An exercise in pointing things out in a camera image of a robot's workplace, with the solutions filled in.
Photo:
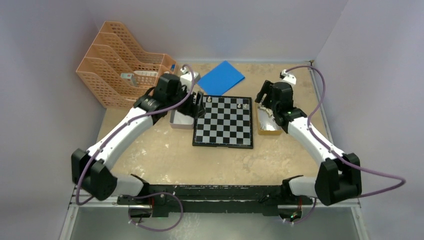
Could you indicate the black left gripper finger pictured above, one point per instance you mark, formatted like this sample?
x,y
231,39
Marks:
x,y
200,110
199,98

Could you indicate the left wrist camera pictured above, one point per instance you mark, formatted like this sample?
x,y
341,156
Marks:
x,y
187,79

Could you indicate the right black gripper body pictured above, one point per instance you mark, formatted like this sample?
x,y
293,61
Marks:
x,y
268,102

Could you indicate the silver tin with black pieces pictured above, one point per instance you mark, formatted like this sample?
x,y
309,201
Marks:
x,y
180,121

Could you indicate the black and white chessboard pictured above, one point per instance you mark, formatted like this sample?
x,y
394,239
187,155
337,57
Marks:
x,y
225,125

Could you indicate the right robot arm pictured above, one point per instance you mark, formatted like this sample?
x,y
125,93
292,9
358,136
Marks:
x,y
338,177

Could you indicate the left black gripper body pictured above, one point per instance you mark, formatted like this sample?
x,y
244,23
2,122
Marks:
x,y
188,108

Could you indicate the black mounting rail base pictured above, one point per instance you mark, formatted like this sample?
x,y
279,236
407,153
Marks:
x,y
268,200

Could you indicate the orange mesh file organizer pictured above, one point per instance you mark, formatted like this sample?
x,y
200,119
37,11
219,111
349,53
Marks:
x,y
116,68

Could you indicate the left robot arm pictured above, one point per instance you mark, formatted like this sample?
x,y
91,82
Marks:
x,y
91,168

